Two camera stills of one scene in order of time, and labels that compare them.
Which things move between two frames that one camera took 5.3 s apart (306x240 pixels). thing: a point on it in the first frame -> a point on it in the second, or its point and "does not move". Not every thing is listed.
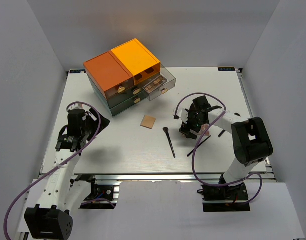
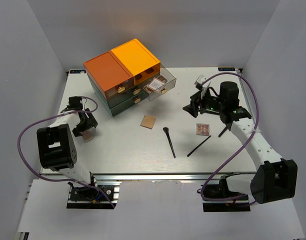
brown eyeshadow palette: [155, 84] does not move
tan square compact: [148, 122] does not move
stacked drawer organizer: [119, 75] does not move
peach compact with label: [203, 128] -> [156, 84]
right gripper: [185, 129] -> [197, 98]
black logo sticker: [226, 69] does not move
